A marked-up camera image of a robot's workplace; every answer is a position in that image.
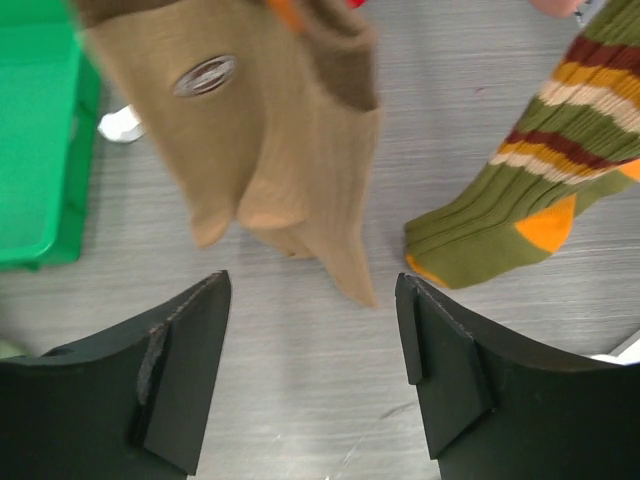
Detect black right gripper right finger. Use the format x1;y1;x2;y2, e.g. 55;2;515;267
395;274;639;480

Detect green plastic tray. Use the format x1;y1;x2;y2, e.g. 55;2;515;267
1;1;102;270

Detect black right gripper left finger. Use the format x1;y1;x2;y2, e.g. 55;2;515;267
1;271;232;480

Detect tan sock brown cuff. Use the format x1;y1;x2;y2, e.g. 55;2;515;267
237;1;381;307

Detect green striped sock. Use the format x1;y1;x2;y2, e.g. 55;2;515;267
405;1;639;289

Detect tan sock with oval patch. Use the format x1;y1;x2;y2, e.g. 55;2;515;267
71;1;266;247

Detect orange clothespin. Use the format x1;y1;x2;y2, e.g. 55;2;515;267
266;0;304;33

